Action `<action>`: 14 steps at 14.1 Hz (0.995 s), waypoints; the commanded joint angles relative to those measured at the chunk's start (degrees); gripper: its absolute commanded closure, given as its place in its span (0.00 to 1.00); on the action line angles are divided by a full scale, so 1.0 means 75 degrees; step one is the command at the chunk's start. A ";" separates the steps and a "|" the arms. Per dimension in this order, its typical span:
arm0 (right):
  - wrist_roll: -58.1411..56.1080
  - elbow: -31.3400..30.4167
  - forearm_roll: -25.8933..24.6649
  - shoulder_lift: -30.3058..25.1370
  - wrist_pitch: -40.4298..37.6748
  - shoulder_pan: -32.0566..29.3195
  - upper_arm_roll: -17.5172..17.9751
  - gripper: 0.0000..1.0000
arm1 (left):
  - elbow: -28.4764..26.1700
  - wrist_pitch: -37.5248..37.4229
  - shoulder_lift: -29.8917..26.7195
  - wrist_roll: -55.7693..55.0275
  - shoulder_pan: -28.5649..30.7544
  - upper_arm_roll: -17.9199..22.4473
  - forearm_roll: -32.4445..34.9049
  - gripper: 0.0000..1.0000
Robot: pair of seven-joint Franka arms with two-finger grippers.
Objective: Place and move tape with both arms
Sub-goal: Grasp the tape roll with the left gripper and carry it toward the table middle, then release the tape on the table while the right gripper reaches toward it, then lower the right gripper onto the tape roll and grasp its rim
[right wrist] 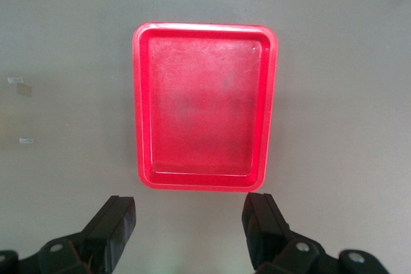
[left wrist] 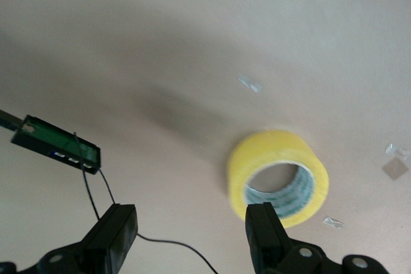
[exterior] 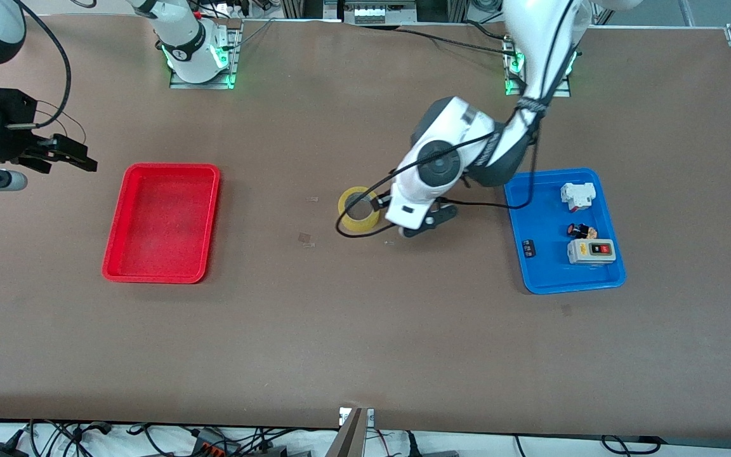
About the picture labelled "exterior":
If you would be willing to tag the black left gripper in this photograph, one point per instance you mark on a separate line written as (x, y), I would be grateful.
(374, 204)

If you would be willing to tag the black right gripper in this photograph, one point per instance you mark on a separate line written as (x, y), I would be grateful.
(11, 124)

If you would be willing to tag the yellow tape roll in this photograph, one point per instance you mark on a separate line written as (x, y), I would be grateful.
(351, 222)

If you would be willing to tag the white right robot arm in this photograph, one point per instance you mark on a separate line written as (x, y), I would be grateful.
(188, 38)

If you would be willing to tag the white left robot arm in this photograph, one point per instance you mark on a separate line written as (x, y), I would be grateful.
(448, 127)

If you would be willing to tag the red plastic tray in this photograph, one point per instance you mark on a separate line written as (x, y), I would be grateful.
(162, 222)

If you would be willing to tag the small black terminal block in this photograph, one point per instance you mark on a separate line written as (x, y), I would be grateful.
(530, 248)

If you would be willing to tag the blue plastic tray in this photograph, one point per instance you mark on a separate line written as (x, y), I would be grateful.
(549, 270)

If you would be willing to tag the white circuit breaker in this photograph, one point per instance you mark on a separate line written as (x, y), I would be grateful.
(578, 195)

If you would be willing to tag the red push button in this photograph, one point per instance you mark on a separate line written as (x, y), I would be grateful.
(580, 231)

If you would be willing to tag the white marker plate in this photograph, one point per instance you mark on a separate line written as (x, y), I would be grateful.
(370, 417)

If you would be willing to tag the aluminium profile bar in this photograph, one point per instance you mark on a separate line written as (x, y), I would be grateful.
(348, 438)

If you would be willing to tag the orange black connector block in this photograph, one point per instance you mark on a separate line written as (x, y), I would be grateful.
(213, 441)

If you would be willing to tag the black power adapter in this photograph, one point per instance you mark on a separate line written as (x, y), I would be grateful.
(0, 450)

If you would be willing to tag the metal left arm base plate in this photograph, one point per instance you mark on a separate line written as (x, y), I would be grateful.
(511, 86)

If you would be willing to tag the aluminium frame with device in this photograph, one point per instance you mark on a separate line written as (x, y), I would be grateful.
(368, 13)

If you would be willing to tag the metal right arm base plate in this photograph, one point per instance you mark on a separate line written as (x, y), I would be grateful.
(233, 51)

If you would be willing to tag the grey switch box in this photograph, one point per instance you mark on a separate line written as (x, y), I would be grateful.
(591, 251)

